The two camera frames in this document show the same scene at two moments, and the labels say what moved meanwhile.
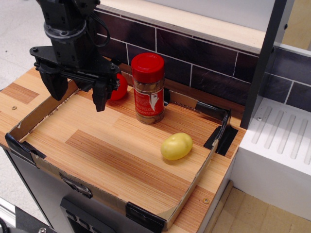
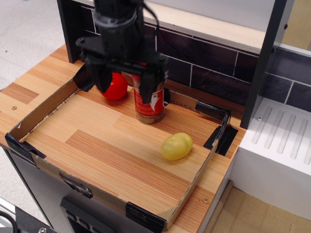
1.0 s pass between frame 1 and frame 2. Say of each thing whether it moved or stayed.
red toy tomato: stayed
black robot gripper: moved
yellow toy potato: stayed
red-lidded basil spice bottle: stayed
